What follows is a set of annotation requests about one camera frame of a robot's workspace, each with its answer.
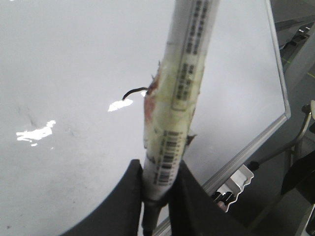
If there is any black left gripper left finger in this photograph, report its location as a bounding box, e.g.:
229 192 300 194
62 159 142 236

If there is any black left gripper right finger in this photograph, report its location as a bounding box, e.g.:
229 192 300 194
168 161 249 236

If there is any white marker tray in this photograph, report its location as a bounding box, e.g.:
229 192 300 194
215 165 254 212

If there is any white whiteboard with aluminium frame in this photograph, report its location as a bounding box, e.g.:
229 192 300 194
0 0 290 236

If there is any white black whiteboard marker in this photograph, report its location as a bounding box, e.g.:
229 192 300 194
142 0 219 236

